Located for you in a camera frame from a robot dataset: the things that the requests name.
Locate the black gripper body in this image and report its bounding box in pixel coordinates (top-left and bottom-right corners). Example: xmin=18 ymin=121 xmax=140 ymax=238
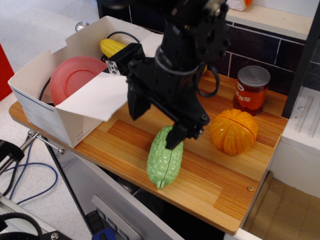
xmin=127 ymin=57 xmax=210 ymax=139

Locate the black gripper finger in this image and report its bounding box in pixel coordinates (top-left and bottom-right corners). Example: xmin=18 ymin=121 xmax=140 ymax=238
xmin=165 ymin=123 xmax=186 ymax=150
xmin=127 ymin=85 xmax=151 ymax=120

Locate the white cardboard mask box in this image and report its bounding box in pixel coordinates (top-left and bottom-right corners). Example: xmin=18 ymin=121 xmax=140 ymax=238
xmin=8 ymin=16 xmax=163 ymax=148

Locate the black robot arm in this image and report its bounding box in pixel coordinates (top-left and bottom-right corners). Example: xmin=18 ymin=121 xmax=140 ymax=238
xmin=97 ymin=0 xmax=230 ymax=150

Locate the green toy bitter gourd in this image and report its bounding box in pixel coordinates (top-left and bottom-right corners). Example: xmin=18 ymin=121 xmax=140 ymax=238
xmin=147 ymin=125 xmax=184 ymax=189

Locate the black aluminium extrusion block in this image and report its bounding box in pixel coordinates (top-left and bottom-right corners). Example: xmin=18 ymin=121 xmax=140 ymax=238
xmin=103 ymin=43 xmax=146 ymax=76

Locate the orange toy pumpkin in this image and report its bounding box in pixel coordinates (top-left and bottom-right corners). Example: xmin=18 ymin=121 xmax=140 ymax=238
xmin=209 ymin=109 xmax=259 ymax=155

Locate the yellow toy corn cob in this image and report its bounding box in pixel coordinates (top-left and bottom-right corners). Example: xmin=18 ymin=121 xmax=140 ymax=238
xmin=100 ymin=38 xmax=126 ymax=58

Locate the pink plastic plate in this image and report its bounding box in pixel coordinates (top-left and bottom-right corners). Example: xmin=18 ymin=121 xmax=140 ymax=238
xmin=49 ymin=55 xmax=107 ymax=105

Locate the orange beans can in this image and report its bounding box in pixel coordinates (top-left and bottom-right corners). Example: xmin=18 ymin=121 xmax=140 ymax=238
xmin=233 ymin=65 xmax=271 ymax=116

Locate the silver round knob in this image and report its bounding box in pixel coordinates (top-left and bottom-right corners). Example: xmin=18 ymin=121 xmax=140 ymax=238
xmin=75 ymin=21 xmax=90 ymax=32

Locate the red panel at left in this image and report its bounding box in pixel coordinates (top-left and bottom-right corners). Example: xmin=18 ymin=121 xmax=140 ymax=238
xmin=0 ymin=46 xmax=14 ymax=101

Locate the black cable in box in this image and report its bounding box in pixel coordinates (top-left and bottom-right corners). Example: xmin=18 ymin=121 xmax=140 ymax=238
xmin=38 ymin=30 xmax=141 ymax=105

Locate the wooden wall shelf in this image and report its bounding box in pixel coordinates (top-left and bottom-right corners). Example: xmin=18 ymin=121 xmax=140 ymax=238
xmin=226 ymin=4 xmax=313 ymax=40

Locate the black vertical post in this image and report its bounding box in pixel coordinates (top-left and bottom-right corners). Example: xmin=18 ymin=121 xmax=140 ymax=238
xmin=281 ymin=4 xmax=320 ymax=119

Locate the blue cable on floor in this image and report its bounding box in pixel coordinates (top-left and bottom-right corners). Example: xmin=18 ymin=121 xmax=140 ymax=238
xmin=0 ymin=142 xmax=59 ymax=205

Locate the metal clamp with black handle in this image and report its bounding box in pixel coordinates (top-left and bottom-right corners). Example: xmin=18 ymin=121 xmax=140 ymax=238
xmin=0 ymin=130 xmax=65 ymax=175

